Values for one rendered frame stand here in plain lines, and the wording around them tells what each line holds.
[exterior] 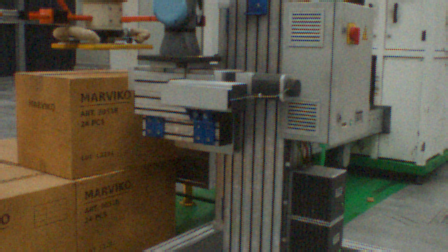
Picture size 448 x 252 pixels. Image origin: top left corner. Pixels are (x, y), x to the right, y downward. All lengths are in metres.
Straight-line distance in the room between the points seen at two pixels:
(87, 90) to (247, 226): 0.81
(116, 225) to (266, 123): 0.82
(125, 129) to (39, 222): 0.53
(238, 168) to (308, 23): 0.61
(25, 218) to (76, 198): 0.24
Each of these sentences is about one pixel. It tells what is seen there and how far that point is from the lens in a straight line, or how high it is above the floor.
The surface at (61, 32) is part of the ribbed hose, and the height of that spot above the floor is 1.12.
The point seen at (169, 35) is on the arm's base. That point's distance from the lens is 1.99.
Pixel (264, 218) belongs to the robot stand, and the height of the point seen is 0.45.
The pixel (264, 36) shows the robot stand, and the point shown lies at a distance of 1.98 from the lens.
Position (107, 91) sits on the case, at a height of 0.88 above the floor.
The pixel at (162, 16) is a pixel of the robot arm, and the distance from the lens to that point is 1.85.
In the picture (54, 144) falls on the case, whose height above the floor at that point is 0.67.
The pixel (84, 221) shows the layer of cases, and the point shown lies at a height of 0.37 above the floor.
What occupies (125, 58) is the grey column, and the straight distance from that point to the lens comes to 3.91.
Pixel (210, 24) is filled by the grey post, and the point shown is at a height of 1.28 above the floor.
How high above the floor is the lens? 1.09
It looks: 9 degrees down
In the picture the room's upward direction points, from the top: 1 degrees clockwise
